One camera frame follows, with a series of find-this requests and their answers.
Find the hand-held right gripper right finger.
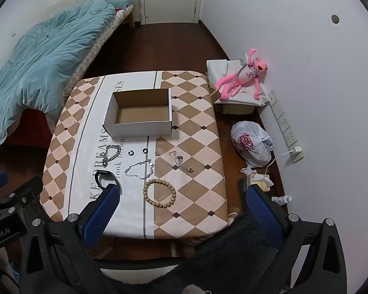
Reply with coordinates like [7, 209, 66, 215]
[247, 185, 348, 291]

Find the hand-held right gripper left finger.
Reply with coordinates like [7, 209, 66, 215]
[20, 184, 121, 287]

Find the black wristband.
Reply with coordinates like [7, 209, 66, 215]
[93, 170, 122, 194]

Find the wooden bead bracelet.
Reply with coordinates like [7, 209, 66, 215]
[143, 178, 177, 209]

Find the chunky silver chain bracelet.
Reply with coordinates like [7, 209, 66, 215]
[102, 144, 122, 168]

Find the silver disc bracelet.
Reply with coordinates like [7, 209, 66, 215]
[124, 159, 155, 180]

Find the silver charm necklace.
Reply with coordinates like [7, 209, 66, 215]
[169, 150, 194, 173]

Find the white cardboard box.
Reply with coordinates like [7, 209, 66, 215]
[103, 88, 173, 138]

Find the small white bottle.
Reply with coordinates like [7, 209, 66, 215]
[271, 195, 292, 206]

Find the small tan box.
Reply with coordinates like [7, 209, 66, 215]
[248, 173, 273, 192]

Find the black fuzzy cloth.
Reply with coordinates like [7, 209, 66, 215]
[110, 214, 283, 294]

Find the white plastic bag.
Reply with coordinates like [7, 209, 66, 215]
[231, 121, 273, 167]

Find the red cloth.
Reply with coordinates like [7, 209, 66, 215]
[25, 109, 54, 147]

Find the white power strip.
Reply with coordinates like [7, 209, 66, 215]
[268, 90, 299, 147]

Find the checkered tablecloth table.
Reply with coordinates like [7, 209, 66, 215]
[39, 70, 228, 240]

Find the blue duvet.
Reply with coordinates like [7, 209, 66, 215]
[0, 0, 117, 146]

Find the pink plush toy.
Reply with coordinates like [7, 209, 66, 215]
[214, 48, 269, 101]

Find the bed mattress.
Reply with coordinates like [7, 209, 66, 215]
[44, 0, 138, 135]

